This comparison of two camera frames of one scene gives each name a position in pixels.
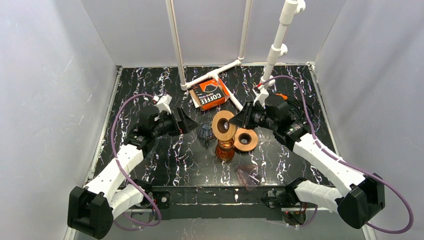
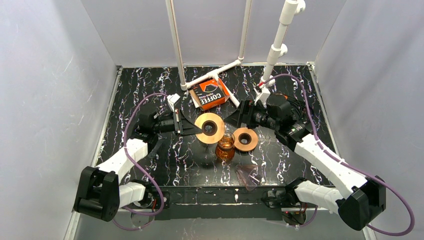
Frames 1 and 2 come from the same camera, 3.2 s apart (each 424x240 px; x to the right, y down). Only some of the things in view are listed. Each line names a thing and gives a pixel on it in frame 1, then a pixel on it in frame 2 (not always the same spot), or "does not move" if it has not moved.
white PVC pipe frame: x=278 y=49 does not move
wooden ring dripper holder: x=232 y=130 to x=220 y=131
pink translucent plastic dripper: x=250 y=175 does not move
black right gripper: x=248 y=115 does not move
